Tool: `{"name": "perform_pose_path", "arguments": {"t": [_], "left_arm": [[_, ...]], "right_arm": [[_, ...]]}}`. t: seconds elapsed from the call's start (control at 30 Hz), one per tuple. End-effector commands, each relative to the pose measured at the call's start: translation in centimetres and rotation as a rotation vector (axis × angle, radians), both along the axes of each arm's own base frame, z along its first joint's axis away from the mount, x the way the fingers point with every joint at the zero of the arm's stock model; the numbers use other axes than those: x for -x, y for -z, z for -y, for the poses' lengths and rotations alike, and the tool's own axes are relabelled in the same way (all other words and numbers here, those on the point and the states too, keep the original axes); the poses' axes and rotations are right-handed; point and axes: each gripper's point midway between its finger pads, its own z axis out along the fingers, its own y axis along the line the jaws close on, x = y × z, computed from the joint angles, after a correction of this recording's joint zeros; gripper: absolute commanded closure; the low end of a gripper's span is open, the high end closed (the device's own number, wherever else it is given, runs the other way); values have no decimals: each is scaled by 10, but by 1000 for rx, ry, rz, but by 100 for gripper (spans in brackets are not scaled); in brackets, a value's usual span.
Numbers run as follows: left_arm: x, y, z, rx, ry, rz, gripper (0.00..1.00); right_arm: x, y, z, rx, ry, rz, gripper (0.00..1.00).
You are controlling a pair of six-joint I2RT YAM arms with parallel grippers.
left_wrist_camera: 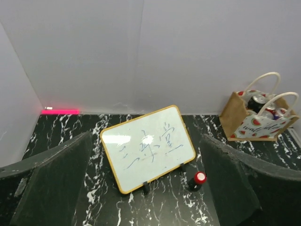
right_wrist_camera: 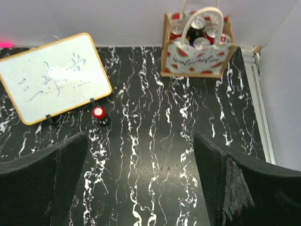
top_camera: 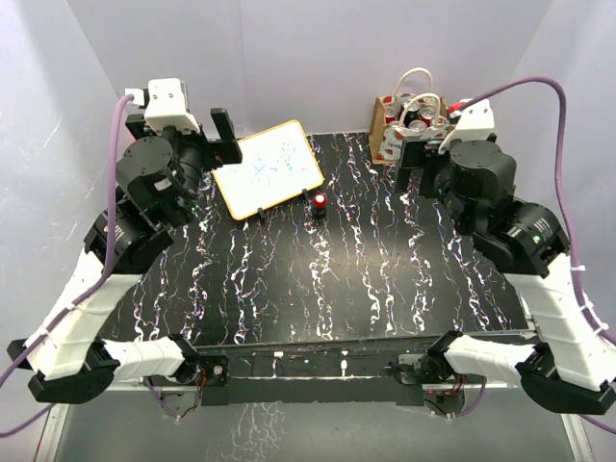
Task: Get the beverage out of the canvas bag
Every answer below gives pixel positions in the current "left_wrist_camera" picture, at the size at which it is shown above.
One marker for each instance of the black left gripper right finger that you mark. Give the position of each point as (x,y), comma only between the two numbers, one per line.
(248,191)

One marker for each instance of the pink tape strip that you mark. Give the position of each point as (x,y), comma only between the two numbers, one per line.
(59,111)

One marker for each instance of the black whiteboard stand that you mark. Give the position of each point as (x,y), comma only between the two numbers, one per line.
(146,185)

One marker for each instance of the small whiteboard with orange frame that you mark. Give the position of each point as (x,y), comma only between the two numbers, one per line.
(147,147)

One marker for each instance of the red cola can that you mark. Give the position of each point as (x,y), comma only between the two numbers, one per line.
(279,113)

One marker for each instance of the watermelon print canvas bag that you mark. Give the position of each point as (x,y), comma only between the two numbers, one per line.
(241,124)

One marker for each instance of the red capped black bottle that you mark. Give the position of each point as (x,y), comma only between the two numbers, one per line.
(197,181)

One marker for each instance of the black beverage can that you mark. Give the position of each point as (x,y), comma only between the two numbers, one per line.
(256,102)

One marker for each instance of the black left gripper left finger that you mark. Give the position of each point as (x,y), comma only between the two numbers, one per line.
(43,190)

